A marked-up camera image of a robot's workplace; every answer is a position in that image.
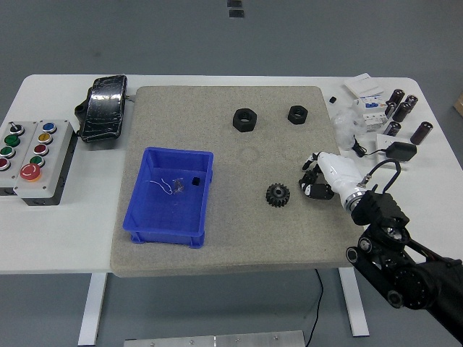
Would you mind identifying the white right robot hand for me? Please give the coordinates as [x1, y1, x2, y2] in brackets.
[298, 150, 363, 204]

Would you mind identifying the black toothed gear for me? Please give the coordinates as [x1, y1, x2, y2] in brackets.
[266, 182, 293, 209]

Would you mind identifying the small black hex nut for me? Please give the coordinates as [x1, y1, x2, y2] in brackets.
[287, 104, 310, 125]

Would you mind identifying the large black hex nut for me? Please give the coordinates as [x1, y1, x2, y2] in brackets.
[231, 107, 259, 133]

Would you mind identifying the blue plastic box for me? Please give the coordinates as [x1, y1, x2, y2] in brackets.
[122, 146, 214, 250]

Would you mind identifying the grey emergency stop button box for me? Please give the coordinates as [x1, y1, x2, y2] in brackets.
[13, 120, 76, 207]

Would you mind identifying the crumpled clear plastic bag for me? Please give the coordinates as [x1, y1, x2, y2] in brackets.
[331, 110, 366, 151]

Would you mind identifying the white square plate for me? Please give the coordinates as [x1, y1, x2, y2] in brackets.
[375, 133, 417, 171]

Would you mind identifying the white circuit breaker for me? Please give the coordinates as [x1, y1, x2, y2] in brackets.
[352, 94, 388, 134]

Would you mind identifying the black power adapter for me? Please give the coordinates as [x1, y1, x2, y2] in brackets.
[385, 141, 418, 162]

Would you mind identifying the white flat carton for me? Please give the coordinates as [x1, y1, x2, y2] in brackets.
[343, 73, 386, 98]

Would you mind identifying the grey-brown mat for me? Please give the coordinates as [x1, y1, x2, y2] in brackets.
[109, 85, 362, 278]

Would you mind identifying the white table leg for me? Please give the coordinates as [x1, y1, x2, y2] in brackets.
[77, 273, 108, 346]
[338, 267, 370, 338]

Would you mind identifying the silver metal plate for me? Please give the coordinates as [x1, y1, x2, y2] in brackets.
[124, 330, 307, 347]

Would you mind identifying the black wrapped foot pedal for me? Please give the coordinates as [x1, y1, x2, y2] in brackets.
[74, 74, 129, 144]

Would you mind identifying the black adapter cord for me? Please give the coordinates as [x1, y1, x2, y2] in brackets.
[350, 136, 388, 158]

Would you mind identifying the black hanging cable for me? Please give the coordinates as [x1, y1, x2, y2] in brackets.
[307, 269, 325, 347]

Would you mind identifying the thin white wire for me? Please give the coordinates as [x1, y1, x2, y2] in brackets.
[146, 176, 174, 195]

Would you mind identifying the grey selector switch button box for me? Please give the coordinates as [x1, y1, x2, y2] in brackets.
[0, 120, 39, 197]

